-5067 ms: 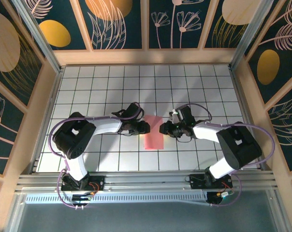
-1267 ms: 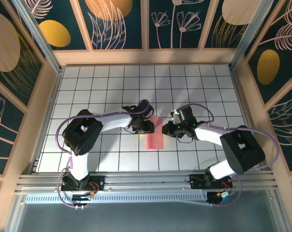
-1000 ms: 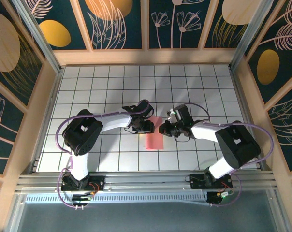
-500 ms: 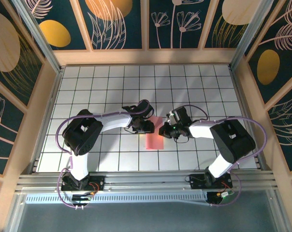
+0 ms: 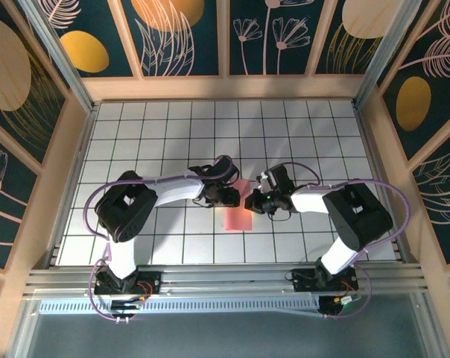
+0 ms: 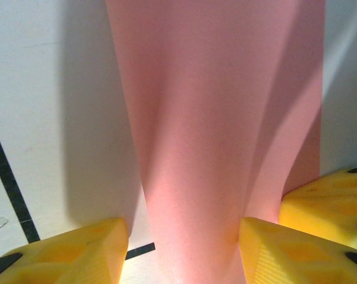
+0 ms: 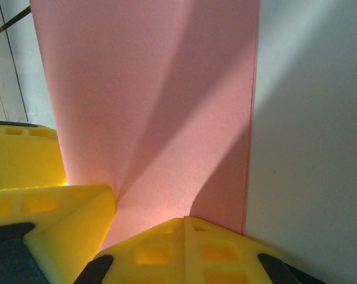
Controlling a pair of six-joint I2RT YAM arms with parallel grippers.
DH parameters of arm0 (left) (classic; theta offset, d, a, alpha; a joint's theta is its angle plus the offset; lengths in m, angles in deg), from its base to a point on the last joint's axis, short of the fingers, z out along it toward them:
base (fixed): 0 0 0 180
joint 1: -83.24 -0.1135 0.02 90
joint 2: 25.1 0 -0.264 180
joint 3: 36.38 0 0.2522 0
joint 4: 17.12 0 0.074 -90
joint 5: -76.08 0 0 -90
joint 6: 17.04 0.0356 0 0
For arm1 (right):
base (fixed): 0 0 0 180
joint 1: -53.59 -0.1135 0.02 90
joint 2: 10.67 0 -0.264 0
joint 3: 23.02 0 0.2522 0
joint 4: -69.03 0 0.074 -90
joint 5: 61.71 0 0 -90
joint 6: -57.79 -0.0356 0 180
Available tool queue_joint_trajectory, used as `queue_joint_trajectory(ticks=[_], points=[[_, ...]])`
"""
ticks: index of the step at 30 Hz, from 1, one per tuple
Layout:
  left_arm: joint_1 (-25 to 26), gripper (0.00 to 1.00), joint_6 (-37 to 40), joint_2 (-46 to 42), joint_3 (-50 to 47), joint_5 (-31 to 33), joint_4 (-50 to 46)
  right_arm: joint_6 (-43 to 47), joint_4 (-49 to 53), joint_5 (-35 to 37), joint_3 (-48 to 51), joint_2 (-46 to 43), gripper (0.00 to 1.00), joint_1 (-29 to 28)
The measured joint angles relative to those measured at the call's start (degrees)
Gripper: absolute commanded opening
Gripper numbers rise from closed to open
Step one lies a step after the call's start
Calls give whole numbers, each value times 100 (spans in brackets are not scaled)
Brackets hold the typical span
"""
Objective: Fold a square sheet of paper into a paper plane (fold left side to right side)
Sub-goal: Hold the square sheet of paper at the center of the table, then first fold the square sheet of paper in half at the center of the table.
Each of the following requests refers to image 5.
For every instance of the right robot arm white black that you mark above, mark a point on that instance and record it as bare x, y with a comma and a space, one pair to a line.
359, 216

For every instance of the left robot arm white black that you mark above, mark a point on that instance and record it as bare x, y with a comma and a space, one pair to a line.
173, 188

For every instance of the white grid mat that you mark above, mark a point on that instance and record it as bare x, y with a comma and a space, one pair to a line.
247, 130

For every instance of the black electronics module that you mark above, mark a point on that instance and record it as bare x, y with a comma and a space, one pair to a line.
331, 307
126, 305

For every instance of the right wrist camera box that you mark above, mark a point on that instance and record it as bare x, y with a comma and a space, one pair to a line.
266, 181

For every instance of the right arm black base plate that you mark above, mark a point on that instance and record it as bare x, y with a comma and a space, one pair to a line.
303, 279

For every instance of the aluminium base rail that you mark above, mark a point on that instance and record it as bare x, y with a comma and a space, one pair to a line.
228, 281

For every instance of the aluminium side rail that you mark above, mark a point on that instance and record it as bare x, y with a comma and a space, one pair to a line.
378, 175
73, 186

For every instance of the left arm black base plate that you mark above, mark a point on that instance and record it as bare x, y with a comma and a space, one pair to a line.
150, 279

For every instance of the aluminium corner post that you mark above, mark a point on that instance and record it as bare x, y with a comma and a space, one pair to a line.
62, 59
384, 52

